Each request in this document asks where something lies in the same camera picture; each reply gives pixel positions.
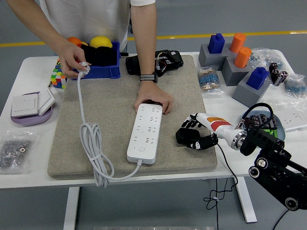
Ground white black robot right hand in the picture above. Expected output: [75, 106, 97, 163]
[181, 112, 240, 150]

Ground person's left hand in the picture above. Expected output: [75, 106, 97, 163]
[133, 81, 174, 115]

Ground person's right hand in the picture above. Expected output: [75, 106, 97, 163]
[57, 44, 92, 79]

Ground black plug adapter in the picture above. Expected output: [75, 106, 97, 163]
[175, 127, 202, 148]

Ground thin black adapter cord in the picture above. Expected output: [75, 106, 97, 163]
[215, 142, 239, 230]

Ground white power strip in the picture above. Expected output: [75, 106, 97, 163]
[126, 103, 164, 165]

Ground white power cord with plug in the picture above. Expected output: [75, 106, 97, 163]
[76, 61, 142, 189]

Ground black grey wristwatch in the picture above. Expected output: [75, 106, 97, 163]
[140, 72, 159, 84]

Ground orange fruit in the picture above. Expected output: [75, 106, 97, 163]
[67, 36, 82, 46]

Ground large colourful puzzle cube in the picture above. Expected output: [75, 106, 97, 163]
[49, 68, 68, 90]

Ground blue plastic bin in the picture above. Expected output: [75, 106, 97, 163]
[71, 42, 121, 80]

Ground large yellow lemon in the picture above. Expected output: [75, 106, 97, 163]
[89, 35, 113, 48]

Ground grey block holder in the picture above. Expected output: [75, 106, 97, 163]
[222, 56, 254, 86]
[199, 44, 231, 68]
[232, 70, 271, 110]

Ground bag of blue tan resistors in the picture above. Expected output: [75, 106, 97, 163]
[197, 67, 225, 96]

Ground person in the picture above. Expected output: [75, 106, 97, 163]
[39, 0, 156, 52]

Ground grey-brown mat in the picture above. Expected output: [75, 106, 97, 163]
[47, 54, 218, 180]

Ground blue square peg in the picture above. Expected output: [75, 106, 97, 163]
[246, 66, 269, 91]
[208, 33, 226, 54]

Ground light blue plate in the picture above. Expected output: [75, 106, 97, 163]
[240, 109, 286, 144]

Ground purple tray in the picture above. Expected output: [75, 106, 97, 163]
[11, 92, 53, 127]

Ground bag of black capacitors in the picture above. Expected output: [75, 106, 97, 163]
[268, 61, 289, 87]

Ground white table leg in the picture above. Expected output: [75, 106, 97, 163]
[62, 186, 81, 230]
[234, 177, 258, 223]

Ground bag of metal nuts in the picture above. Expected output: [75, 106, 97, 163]
[0, 130, 38, 174]

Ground black and red drawstring pouch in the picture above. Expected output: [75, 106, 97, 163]
[80, 45, 118, 67]

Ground black electronic device with wires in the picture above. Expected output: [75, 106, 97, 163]
[125, 49, 184, 77]

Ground white wall switch panel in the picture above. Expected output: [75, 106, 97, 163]
[37, 86, 56, 117]
[11, 93, 39, 118]

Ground white wall socket panel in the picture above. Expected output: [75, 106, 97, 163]
[280, 111, 307, 131]

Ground black floor cable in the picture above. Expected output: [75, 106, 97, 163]
[273, 208, 291, 230]

